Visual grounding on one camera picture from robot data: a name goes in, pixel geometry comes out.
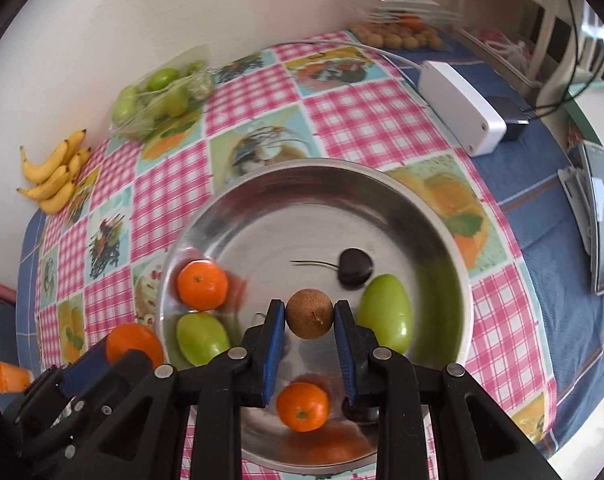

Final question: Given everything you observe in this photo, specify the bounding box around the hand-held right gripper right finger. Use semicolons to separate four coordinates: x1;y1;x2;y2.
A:
333;300;562;480

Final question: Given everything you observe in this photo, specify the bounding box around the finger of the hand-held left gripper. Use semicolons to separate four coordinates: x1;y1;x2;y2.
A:
88;349;156;412
57;342;115;401

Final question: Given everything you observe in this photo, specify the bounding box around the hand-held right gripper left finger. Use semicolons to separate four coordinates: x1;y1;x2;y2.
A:
64;299;287;480

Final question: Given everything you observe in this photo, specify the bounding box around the orange mandarin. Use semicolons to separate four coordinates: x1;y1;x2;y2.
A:
105;323;165;371
177;259;230;311
276;381;331;433

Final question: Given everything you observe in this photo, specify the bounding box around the brown longan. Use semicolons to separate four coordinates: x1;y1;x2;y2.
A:
286;288;334;340

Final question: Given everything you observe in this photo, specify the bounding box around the oblong green jujube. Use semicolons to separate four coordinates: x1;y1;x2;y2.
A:
357;273;414;356

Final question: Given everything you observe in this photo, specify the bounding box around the dark cherry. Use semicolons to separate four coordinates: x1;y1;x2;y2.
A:
291;248;373;291
342;395;380;423

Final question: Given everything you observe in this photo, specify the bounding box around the round green jujube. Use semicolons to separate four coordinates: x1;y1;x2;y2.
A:
176;311;231;367

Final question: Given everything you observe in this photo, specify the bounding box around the round metal plate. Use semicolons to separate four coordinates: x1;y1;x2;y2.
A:
154;157;475;476

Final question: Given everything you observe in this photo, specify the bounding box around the orange plastic cup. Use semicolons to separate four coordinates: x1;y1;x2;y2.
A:
0;358;33;395

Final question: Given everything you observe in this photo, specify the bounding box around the yellow banana bunch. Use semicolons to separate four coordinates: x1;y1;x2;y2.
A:
16;129;93;216

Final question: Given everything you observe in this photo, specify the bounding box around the pink checked printed tablecloth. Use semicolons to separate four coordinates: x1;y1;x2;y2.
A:
34;42;557;480

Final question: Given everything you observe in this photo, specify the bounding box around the plastic-wrapped tray of green jujubes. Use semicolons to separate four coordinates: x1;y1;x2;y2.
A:
111;45;215;142

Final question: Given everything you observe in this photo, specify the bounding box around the white plastic box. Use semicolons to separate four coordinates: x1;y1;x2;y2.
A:
418;60;507;157

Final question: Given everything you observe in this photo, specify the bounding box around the white phone stand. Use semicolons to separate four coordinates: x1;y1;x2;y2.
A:
556;167;597;256

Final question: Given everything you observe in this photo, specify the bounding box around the black power adapter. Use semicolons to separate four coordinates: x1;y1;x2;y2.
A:
484;96;532;143

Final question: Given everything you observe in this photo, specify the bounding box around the clear plastic box of longans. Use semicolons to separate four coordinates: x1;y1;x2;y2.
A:
337;0;470;52

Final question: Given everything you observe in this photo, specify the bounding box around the white plastic bag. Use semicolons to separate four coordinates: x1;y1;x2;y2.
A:
476;25;532;68

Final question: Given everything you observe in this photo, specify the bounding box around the white chair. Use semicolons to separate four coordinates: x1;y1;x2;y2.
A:
469;0;592;91

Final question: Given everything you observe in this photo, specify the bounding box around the black cable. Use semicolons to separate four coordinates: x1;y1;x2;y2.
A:
526;0;604;121

